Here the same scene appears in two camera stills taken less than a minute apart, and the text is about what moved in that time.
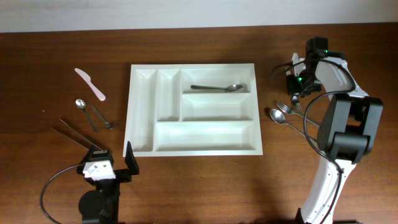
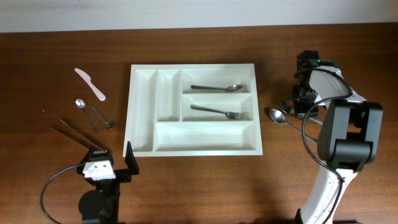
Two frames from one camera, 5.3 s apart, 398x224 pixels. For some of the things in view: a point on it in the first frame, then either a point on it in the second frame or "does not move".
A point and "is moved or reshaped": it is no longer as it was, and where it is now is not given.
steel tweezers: [74, 140] does not move
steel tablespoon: [229, 88] does not move
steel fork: [295, 102] is moved or reshaped
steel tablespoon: [278, 116] does not move
